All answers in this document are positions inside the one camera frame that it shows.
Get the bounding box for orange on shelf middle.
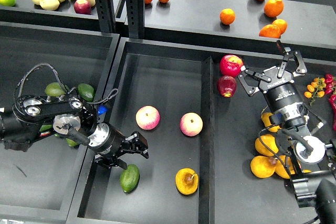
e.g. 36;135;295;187
219;8;236;25

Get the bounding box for black left tray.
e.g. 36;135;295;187
1;22;119;223

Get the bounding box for black shelf post right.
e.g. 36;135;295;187
125;0;145;39

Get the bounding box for green avocado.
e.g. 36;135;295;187
120;164;140;193
77;83;95;102
45;82;69;97

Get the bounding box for black tray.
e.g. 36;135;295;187
1;22;119;223
66;37;336;224

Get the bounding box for bright red apple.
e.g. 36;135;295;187
219;55;244;77

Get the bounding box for yellow pear upper pile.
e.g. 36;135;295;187
255;134;279;157

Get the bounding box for orange cherry tomato bunch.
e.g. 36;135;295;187
304;77;326;106

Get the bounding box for orange on shelf right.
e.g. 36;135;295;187
272;19;288;34

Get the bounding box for green avocado top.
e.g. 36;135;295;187
45;82;69;97

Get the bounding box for orange on shelf front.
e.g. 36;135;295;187
259;24;281;38

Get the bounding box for black shelf post left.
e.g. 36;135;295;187
96;0;116;33

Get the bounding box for pink apple left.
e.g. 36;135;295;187
135;105;160;130

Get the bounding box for large orange on shelf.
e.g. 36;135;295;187
264;0;284;18

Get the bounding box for red apple on shelf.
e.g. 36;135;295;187
74;0;91;15

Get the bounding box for pink apple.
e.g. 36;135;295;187
180;112;203;137
135;105;160;130

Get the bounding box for black shelf post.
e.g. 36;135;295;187
96;0;116;33
125;0;145;39

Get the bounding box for pink apple right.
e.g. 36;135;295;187
180;112;203;137

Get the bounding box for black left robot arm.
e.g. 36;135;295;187
1;63;149;169

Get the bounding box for green avocado by tray wall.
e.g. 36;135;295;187
77;83;95;102

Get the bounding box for black centre tray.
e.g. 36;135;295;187
66;37;336;224

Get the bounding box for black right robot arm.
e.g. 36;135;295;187
238;40;335;223

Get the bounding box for red chili peppers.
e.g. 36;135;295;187
325;74;336;131

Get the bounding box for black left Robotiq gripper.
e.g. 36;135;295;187
88;123;149;170

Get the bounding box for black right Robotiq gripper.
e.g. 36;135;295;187
237;40;307;129

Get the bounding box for dark red apple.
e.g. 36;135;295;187
217;76;237;98

